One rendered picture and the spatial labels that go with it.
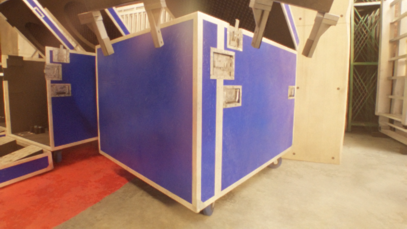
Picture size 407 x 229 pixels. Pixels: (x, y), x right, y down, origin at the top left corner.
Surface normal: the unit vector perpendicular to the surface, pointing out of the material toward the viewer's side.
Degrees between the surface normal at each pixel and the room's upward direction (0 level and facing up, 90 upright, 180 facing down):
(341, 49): 90
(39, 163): 90
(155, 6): 114
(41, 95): 90
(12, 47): 90
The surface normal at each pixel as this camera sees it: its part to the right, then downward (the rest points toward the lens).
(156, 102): -0.67, 0.06
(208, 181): 0.74, 0.07
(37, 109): 0.90, 0.05
